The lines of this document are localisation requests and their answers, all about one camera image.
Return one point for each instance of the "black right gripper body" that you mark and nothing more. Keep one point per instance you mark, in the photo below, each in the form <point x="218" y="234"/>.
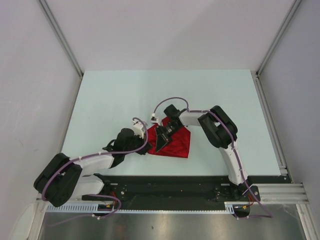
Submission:
<point x="167" y="132"/>

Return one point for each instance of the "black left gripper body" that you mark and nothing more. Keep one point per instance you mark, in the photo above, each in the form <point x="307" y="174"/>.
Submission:
<point x="136" y="142"/>

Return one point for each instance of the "red cloth napkin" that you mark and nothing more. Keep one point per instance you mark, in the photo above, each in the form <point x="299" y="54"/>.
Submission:
<point x="178" y="148"/>

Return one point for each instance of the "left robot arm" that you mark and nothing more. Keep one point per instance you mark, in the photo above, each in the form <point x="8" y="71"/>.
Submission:
<point x="64" y="178"/>

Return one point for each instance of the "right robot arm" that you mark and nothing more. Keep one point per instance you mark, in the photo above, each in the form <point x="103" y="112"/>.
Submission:
<point x="220" y="131"/>

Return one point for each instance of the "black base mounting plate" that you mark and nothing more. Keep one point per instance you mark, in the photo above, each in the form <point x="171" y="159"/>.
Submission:
<point x="170" y="205"/>

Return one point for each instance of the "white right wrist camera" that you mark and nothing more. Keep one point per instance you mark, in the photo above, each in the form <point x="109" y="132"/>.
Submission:
<point x="155" y="120"/>

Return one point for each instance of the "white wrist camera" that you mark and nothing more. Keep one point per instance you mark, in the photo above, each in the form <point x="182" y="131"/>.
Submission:
<point x="155" y="120"/>
<point x="139" y="128"/>

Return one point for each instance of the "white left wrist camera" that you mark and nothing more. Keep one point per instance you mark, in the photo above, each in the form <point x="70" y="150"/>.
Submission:
<point x="139" y="128"/>

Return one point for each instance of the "right aluminium frame post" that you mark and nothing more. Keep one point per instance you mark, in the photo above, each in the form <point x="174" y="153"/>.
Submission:
<point x="279" y="35"/>

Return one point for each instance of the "aluminium frame post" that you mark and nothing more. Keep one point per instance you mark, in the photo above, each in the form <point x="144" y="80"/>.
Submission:
<point x="55" y="26"/>
<point x="279" y="35"/>

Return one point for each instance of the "left aluminium frame post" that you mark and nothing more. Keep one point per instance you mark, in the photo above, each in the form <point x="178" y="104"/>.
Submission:
<point x="55" y="26"/>

